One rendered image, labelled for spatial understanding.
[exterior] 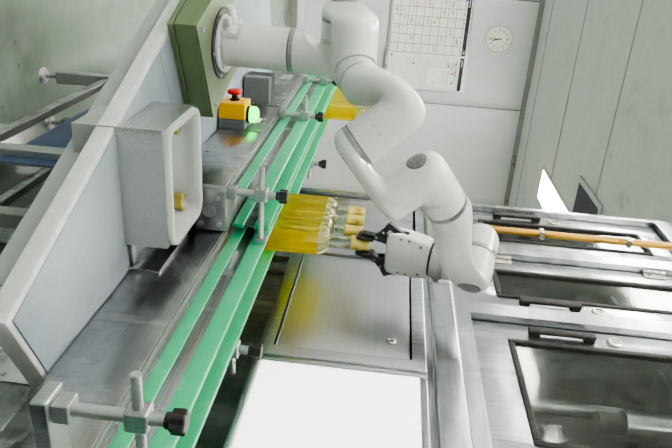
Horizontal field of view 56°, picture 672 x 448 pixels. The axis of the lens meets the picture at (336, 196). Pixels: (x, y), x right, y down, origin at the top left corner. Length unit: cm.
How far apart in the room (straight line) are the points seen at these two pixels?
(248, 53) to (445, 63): 596
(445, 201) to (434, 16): 610
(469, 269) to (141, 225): 61
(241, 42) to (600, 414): 104
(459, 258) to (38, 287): 72
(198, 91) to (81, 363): 64
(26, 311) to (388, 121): 63
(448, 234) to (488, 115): 630
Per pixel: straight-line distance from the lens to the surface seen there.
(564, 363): 148
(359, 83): 114
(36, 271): 94
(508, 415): 130
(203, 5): 136
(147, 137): 109
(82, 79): 233
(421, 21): 718
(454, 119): 744
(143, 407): 76
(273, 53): 137
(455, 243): 120
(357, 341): 134
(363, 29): 122
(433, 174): 110
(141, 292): 115
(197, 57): 134
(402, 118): 110
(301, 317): 140
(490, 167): 767
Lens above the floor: 120
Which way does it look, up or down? 4 degrees down
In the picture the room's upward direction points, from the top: 95 degrees clockwise
